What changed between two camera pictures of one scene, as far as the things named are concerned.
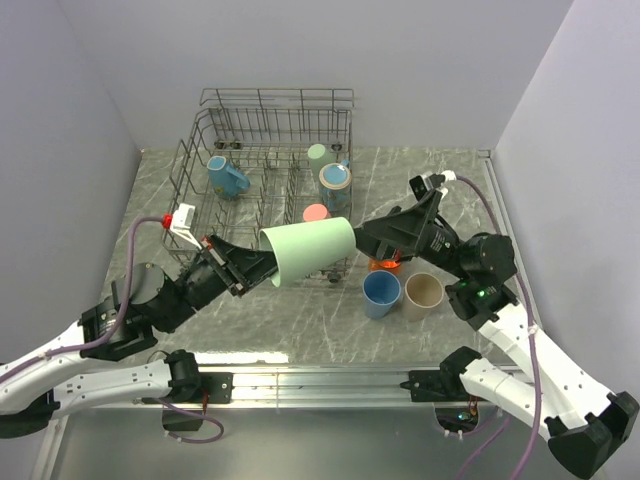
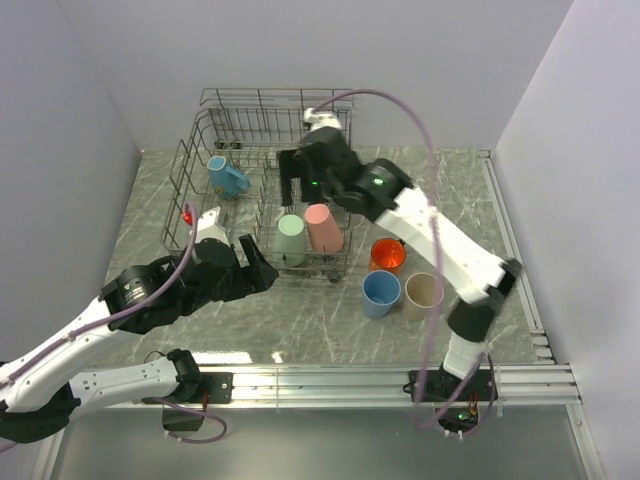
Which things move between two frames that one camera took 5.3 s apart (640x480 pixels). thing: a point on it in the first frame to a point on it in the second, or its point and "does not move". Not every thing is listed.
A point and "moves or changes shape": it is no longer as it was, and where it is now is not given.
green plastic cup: [307, 247] moves or changes shape
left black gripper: [246, 266] does not move
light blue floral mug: [225, 181] does not move
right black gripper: [400, 235] to [293, 164]
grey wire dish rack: [269, 169] does not move
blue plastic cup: [381, 290] does not move
